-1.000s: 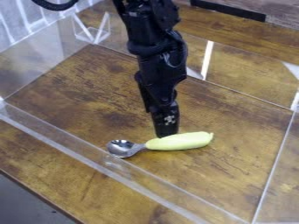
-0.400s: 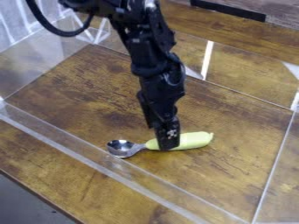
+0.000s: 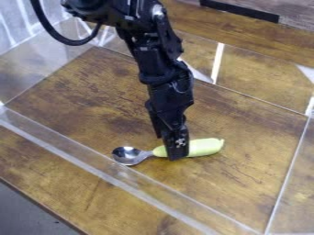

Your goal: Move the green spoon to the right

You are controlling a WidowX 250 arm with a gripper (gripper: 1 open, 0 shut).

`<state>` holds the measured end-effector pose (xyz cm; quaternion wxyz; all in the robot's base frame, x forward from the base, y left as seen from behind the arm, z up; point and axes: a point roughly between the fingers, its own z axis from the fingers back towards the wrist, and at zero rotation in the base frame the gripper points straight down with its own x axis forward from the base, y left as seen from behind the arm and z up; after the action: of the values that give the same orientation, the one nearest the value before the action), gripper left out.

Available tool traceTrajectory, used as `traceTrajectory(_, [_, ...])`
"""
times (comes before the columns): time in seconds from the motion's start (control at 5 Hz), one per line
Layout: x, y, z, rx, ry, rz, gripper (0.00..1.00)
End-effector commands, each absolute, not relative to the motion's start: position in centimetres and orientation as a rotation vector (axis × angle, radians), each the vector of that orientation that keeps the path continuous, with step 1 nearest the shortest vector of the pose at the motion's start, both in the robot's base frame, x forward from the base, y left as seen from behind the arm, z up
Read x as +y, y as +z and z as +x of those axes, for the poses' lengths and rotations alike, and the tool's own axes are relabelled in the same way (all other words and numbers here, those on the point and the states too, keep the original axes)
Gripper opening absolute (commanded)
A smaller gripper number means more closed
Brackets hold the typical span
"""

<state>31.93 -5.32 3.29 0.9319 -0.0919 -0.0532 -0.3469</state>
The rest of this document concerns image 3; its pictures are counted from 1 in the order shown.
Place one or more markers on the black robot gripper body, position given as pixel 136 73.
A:
pixel 170 97

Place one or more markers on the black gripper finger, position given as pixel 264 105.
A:
pixel 175 140
pixel 154 118

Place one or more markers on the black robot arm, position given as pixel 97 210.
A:
pixel 143 27

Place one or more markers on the black bar in background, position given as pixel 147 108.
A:
pixel 239 10

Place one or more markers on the green handled metal spoon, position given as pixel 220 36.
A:
pixel 131 156

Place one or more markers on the clear acrylic enclosure walls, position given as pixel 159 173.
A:
pixel 72 105

